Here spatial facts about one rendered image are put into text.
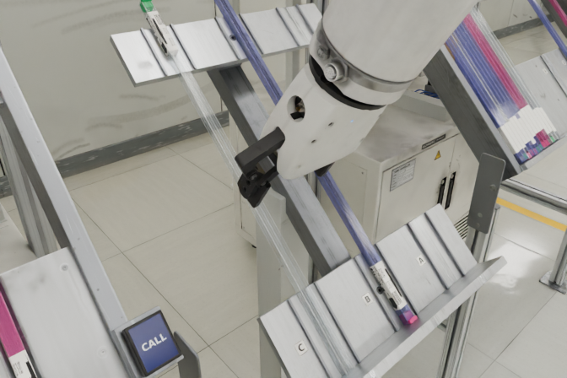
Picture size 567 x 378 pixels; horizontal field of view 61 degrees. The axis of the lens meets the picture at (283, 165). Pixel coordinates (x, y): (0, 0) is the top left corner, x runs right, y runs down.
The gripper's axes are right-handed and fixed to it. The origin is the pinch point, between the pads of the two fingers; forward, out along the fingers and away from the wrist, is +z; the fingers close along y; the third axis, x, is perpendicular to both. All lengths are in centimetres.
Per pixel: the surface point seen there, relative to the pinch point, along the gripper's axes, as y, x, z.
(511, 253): 134, -33, 89
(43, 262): -21.7, 6.9, 13.5
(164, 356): -16.0, -7.8, 11.9
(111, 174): 46, 104, 176
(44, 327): -23.9, 1.0, 14.7
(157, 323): -15.3, -4.8, 11.2
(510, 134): 63, -6, 15
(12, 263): -21, 25, 52
